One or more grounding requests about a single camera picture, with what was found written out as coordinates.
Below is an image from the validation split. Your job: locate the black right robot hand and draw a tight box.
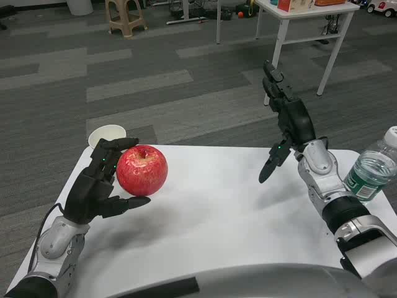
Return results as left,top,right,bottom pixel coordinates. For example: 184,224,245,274
258,60,317,184

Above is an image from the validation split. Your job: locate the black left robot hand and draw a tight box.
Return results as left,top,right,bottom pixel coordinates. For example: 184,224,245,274
63,137,152,225

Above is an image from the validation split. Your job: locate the red apple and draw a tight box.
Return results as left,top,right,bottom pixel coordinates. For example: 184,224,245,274
116,145,169,197

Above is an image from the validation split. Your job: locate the white paper cup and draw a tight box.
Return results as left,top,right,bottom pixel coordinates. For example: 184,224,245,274
87,124,127,150

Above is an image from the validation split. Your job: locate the clear plastic water bottle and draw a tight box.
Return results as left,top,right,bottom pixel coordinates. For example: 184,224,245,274
342,125,397,202

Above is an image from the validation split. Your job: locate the red and white carton box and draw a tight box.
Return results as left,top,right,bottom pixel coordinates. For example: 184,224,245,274
277,0,316,13

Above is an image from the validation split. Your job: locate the white desk leg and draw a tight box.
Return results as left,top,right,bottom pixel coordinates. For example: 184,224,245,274
215,0,222,45

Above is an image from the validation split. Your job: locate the white toy car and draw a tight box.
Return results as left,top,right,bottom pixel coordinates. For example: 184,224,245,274
367,0,397,18

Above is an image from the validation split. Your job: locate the white desk foot bar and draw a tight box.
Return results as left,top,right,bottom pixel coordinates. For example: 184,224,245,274
166,0,207,25

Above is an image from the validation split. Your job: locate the silver robot chest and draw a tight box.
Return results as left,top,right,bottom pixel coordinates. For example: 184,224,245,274
102,263,397,298

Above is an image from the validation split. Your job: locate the beige plastic stool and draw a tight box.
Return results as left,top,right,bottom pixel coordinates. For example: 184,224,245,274
104,0,149,39

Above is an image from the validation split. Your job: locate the white waste bin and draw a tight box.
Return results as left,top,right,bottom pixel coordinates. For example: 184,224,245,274
66,0,94,16

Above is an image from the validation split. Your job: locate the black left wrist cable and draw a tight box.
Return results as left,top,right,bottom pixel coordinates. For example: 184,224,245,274
27,203,65,274

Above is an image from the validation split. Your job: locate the white metal frame table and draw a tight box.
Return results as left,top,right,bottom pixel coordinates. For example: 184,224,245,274
252,0,360,106

